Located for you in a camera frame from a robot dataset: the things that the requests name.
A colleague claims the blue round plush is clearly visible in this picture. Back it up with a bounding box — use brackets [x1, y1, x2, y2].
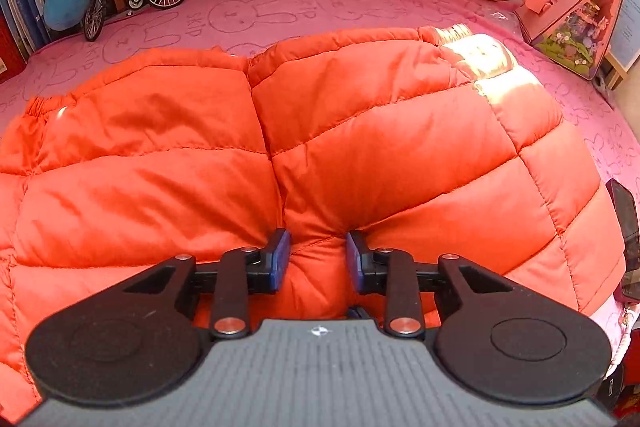
[42, 0, 96, 32]

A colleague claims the large red plastic basket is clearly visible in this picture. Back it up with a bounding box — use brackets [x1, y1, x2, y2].
[0, 14, 28, 84]

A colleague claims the dark smartphone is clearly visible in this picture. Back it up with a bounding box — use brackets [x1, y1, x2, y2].
[605, 178, 640, 304]

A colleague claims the pink rabbit-print blanket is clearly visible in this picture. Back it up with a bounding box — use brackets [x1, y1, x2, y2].
[0, 0, 640, 368]

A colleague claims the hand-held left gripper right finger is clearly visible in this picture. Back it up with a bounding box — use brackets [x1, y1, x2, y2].
[346, 230, 516, 338]

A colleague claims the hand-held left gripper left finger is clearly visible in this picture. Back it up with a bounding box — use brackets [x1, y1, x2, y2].
[122, 228, 292, 340]

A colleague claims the white framed board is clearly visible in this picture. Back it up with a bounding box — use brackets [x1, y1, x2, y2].
[597, 0, 640, 90]

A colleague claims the orange puffer jacket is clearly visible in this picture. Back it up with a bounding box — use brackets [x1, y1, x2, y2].
[0, 23, 628, 425]

